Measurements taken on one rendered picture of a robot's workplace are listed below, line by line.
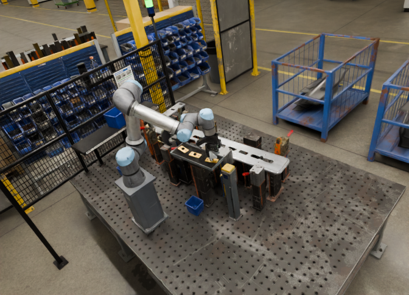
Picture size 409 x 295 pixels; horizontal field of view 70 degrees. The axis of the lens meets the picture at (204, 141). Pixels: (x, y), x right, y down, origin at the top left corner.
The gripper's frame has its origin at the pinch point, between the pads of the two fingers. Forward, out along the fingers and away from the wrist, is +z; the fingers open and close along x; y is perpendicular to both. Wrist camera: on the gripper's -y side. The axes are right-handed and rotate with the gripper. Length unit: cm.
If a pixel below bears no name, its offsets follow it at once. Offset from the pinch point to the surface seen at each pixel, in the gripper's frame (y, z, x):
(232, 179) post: 15.5, 9.4, -6.5
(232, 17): -107, -2, 346
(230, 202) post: 11.9, 31.5, -6.5
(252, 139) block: 13.2, 15.1, 44.8
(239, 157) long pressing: 9.2, 17.9, 24.9
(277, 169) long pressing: 38.2, 17.9, 18.9
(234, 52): -110, 56, 345
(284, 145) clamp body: 38, 14, 40
